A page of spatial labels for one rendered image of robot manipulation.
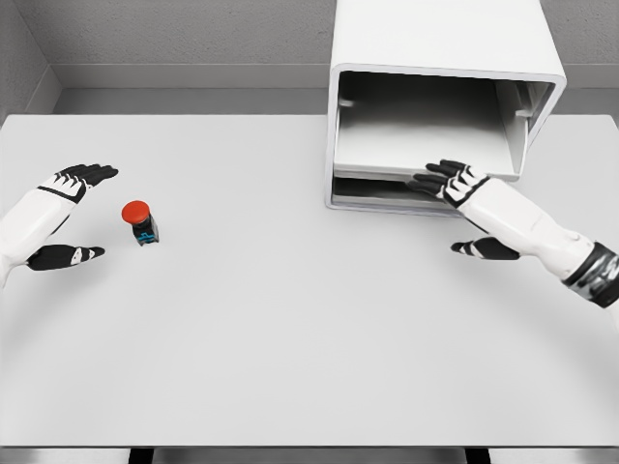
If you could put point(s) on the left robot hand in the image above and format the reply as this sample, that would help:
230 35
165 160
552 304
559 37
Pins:
34 215

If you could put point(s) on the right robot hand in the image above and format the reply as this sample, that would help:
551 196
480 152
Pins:
503 215

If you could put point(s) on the large white cabinet drawer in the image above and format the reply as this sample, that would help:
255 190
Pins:
416 145

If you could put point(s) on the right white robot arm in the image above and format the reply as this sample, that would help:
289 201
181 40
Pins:
587 266

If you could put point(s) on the white tabletop storage cabinet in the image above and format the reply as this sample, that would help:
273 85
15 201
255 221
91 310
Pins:
435 34

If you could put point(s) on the shallow white cabinet drawer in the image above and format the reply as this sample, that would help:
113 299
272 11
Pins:
367 191

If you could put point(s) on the red button load switch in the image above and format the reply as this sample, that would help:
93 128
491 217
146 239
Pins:
140 223

